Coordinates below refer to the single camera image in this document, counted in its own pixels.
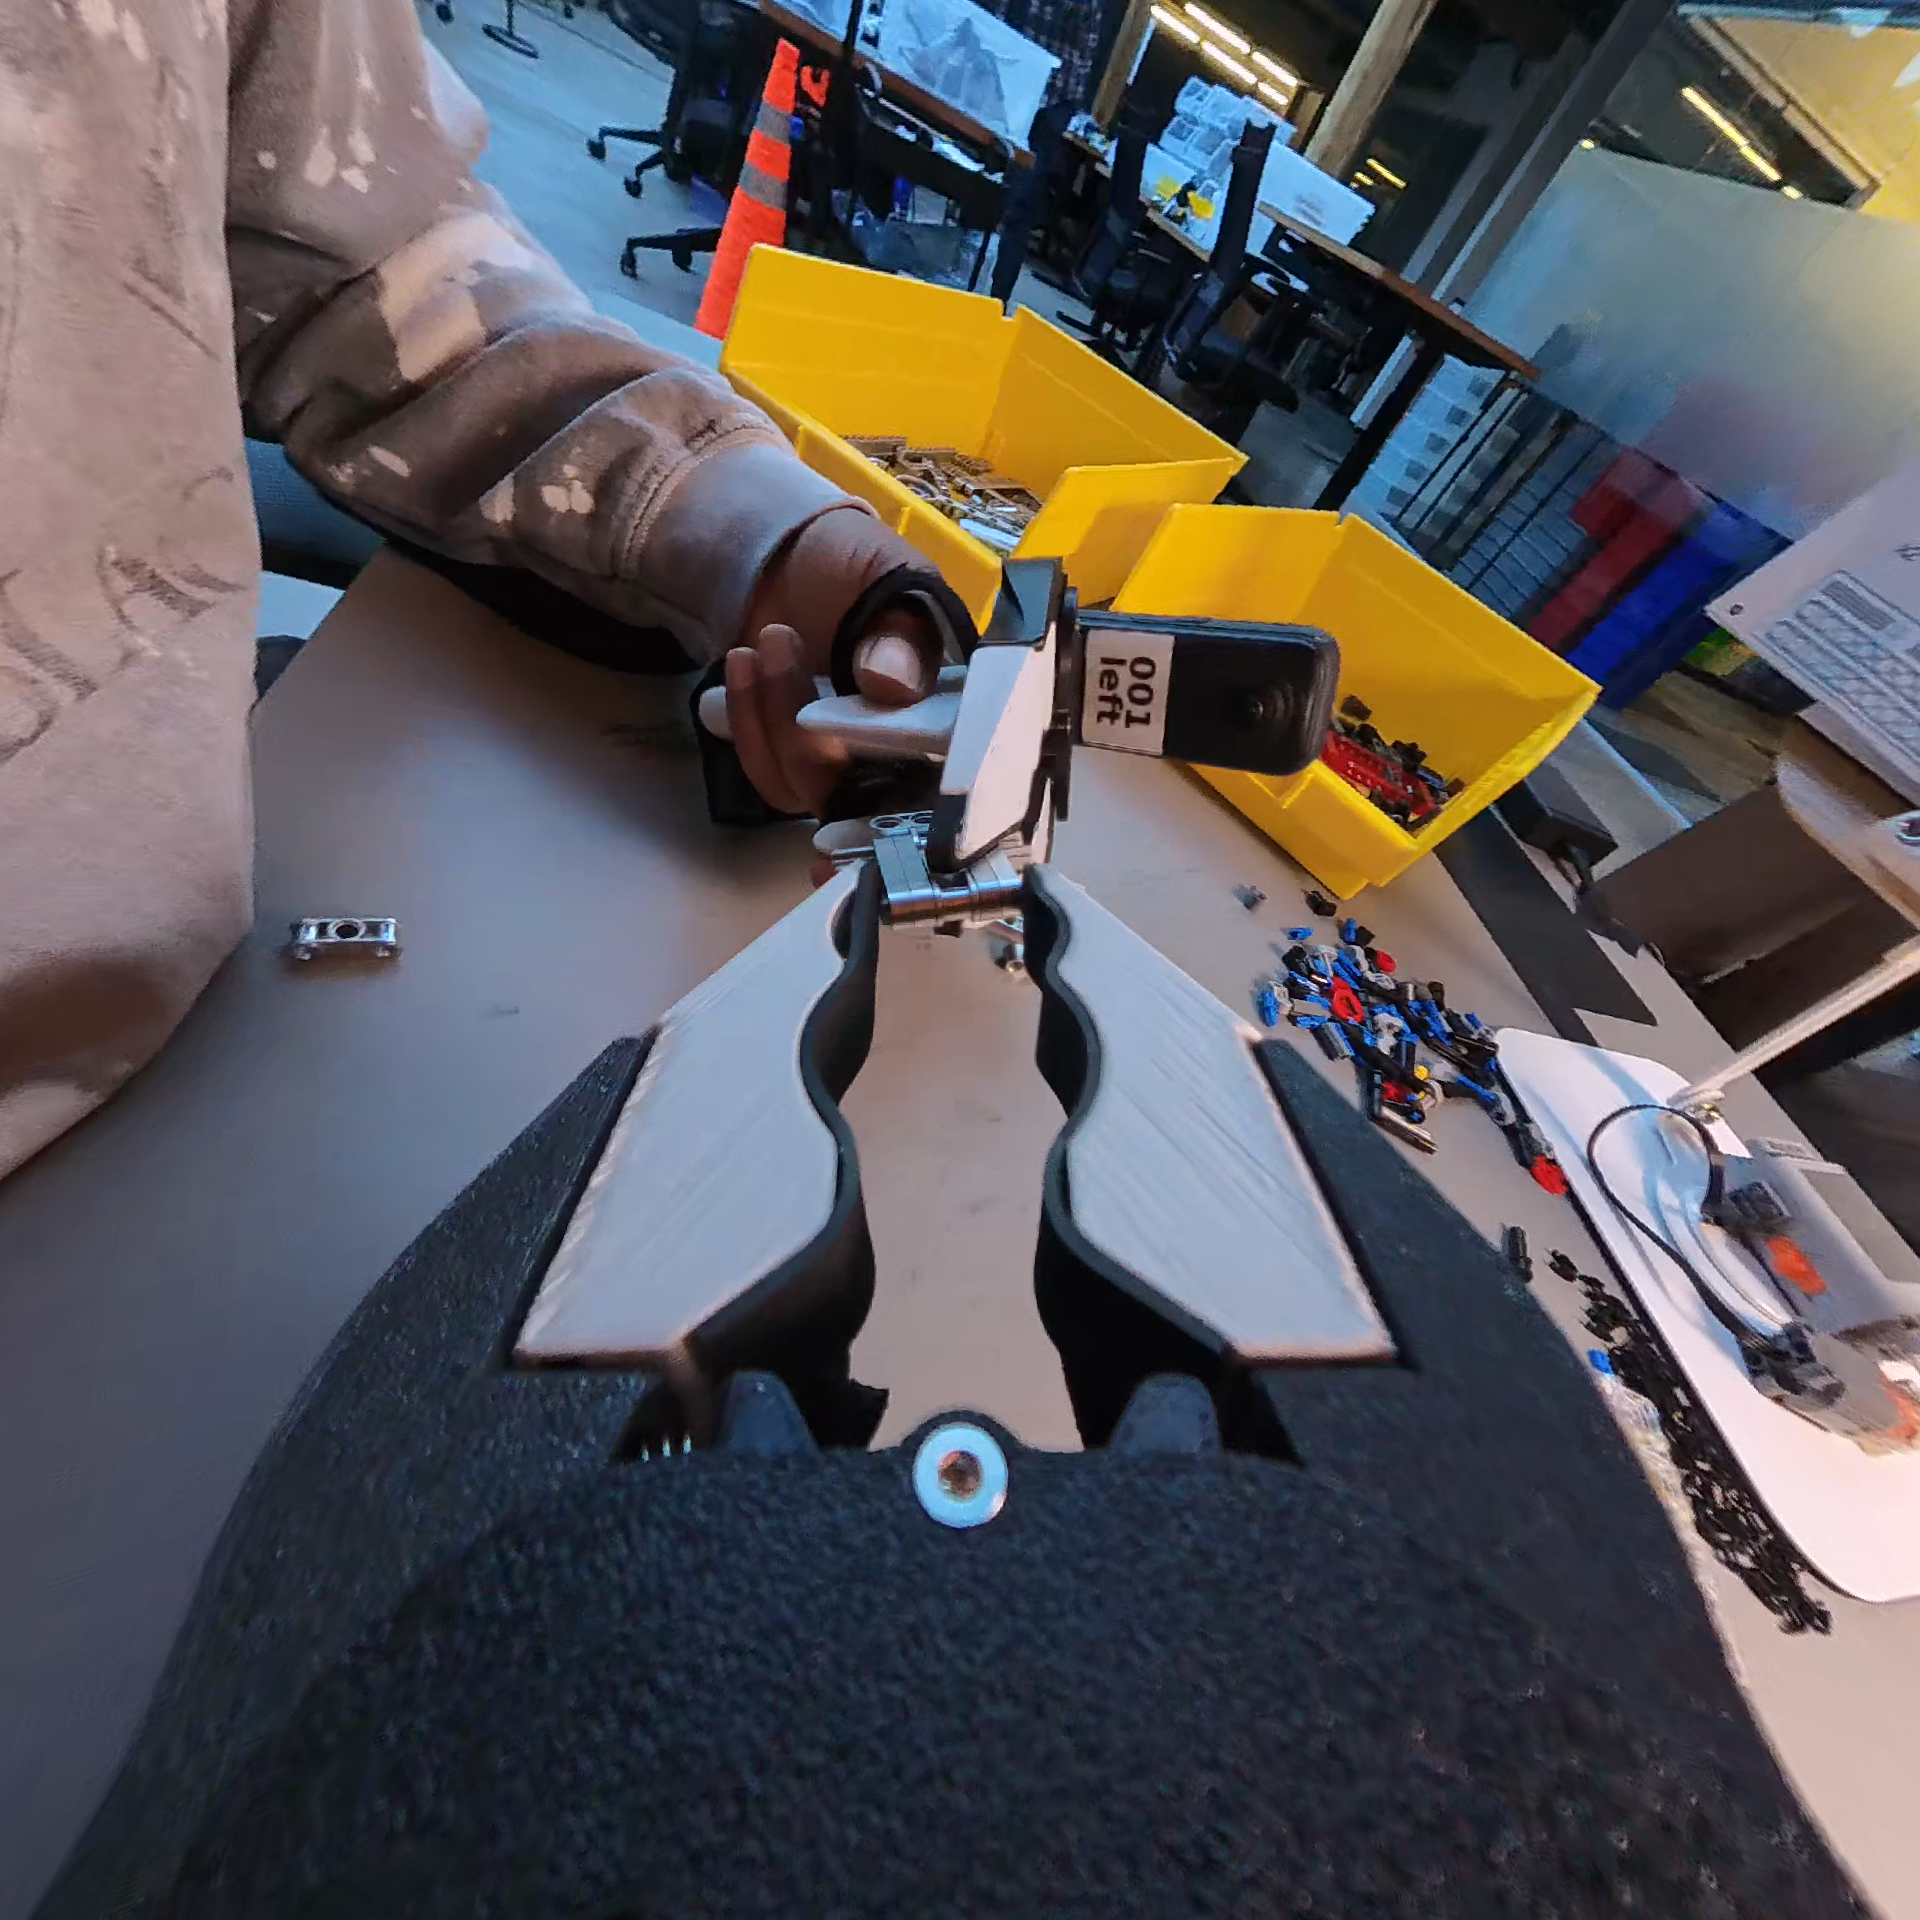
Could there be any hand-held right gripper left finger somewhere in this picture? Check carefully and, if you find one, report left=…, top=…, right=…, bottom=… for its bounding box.
left=516, top=863, right=890, bottom=1413

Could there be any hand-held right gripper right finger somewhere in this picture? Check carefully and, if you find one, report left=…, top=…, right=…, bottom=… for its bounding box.
left=1021, top=863, right=1401, bottom=1413

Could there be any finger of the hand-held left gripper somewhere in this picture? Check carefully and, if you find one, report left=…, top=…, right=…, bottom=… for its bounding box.
left=793, top=679, right=969, bottom=860
left=927, top=630, right=1069, bottom=875

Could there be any grey brick beam assembly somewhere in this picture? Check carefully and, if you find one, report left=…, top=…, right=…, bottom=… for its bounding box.
left=870, top=830, right=1041, bottom=937

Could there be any grey desk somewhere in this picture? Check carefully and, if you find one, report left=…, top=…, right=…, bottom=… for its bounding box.
left=0, top=555, right=1920, bottom=1920

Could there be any person's left hand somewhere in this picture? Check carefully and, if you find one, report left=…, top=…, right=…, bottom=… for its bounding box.
left=721, top=512, right=983, bottom=821

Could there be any heap of black red parts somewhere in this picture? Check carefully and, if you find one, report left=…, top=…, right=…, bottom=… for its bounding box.
left=1314, top=695, right=1470, bottom=836

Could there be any small yellow parts bin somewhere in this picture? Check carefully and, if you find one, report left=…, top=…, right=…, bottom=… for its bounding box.
left=1103, top=502, right=1605, bottom=904

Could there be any pile of blue brick pieces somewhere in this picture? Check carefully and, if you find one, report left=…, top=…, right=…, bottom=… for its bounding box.
left=1249, top=911, right=1571, bottom=1195

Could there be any heap of grey brick parts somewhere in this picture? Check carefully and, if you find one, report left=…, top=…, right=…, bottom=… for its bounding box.
left=849, top=431, right=1047, bottom=551

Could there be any large yellow parts bin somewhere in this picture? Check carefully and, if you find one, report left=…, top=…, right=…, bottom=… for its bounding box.
left=718, top=244, right=1251, bottom=625

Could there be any dark background table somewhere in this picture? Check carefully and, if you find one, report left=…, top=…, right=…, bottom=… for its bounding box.
left=1065, top=105, right=1539, bottom=512

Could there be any stack of coloured crates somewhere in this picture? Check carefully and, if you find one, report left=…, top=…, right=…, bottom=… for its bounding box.
left=1524, top=447, right=1793, bottom=703

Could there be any black office chair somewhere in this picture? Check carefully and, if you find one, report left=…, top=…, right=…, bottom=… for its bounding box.
left=1035, top=105, right=1278, bottom=406
left=590, top=0, right=778, bottom=289

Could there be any orange traffic cone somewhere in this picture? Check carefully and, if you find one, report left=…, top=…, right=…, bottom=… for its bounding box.
left=694, top=33, right=831, bottom=344

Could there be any pile of black brick pins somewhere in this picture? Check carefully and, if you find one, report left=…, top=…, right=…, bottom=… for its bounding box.
left=1497, top=1217, right=1838, bottom=1640

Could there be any metal book stand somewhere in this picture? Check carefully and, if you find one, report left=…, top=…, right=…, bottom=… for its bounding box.
left=1659, top=812, right=1920, bottom=1128

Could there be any grey orange toy motor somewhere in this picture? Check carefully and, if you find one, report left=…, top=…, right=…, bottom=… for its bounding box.
left=1585, top=1100, right=1920, bottom=1449

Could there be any instruction booklet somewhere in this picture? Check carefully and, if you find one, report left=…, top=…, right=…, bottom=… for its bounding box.
left=1707, top=451, right=1920, bottom=800

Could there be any brown stand board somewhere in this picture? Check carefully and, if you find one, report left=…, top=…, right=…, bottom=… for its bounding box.
left=1772, top=729, right=1920, bottom=937

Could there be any white paper sheet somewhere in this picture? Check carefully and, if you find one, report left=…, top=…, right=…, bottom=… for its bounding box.
left=1487, top=1025, right=1920, bottom=1608

